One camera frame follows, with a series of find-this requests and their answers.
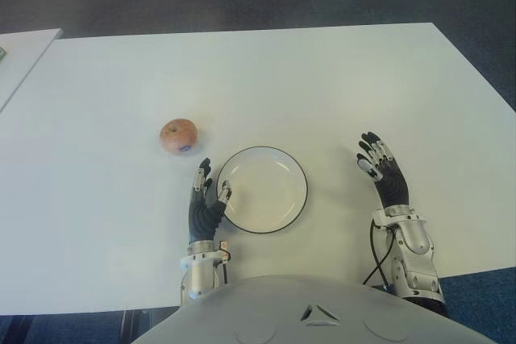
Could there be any white side table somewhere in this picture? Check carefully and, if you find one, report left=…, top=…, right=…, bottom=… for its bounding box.
left=0, top=28, right=65, bottom=114

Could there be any white plate with black rim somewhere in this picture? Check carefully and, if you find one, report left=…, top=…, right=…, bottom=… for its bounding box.
left=216, top=145, right=310, bottom=235

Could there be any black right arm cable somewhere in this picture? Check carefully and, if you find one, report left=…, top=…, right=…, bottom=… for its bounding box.
left=361, top=218, right=398, bottom=291

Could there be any grey robot torso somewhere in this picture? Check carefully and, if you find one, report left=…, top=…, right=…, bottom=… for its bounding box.
left=131, top=274, right=489, bottom=344

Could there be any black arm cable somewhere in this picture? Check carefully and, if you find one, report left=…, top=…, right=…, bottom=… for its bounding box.
left=213, top=241, right=231, bottom=284
left=361, top=218, right=398, bottom=291

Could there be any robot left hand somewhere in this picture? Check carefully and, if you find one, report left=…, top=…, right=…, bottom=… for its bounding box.
left=188, top=157, right=234, bottom=245

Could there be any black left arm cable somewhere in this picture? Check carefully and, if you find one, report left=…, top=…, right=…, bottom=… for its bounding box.
left=213, top=241, right=231, bottom=284

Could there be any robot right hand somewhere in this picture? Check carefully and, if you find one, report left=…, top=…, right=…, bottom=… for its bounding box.
left=355, top=131, right=412, bottom=211

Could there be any red apple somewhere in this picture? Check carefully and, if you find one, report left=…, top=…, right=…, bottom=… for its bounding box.
left=160, top=118, right=198, bottom=155

